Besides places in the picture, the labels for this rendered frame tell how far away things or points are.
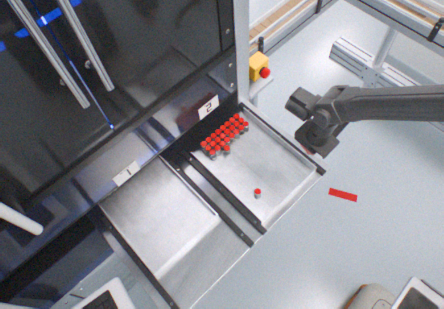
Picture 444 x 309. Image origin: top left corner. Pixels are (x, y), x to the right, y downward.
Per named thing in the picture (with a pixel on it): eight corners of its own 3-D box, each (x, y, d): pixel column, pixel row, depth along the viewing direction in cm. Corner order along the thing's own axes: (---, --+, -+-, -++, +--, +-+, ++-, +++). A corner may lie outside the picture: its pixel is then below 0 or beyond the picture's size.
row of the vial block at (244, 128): (209, 158, 128) (207, 151, 124) (246, 126, 133) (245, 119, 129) (213, 162, 127) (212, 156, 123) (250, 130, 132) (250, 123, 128)
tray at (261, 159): (191, 156, 129) (190, 152, 126) (244, 112, 136) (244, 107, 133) (261, 224, 116) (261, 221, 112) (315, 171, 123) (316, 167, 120)
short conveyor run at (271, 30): (233, 90, 146) (231, 63, 132) (207, 69, 152) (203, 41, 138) (341, 2, 166) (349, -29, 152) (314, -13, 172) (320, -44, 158)
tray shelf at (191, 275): (84, 211, 123) (82, 210, 122) (232, 91, 144) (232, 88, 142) (174, 327, 105) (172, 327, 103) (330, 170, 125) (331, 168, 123)
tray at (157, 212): (94, 199, 123) (90, 196, 120) (154, 151, 131) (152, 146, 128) (156, 276, 110) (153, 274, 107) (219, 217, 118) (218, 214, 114)
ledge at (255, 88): (226, 79, 146) (225, 76, 145) (248, 61, 150) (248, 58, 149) (250, 99, 141) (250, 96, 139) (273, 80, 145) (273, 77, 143)
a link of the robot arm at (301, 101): (329, 118, 77) (351, 93, 80) (285, 88, 81) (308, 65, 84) (316, 144, 88) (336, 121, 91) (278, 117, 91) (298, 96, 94)
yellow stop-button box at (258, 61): (240, 72, 135) (240, 59, 129) (254, 61, 137) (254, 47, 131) (255, 83, 132) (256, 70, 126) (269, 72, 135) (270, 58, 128)
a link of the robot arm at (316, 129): (330, 130, 83) (345, 113, 84) (306, 112, 85) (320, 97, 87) (324, 143, 89) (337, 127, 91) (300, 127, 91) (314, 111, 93)
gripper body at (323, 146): (308, 120, 99) (314, 105, 92) (338, 144, 96) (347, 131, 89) (293, 135, 97) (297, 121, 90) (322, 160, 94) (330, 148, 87)
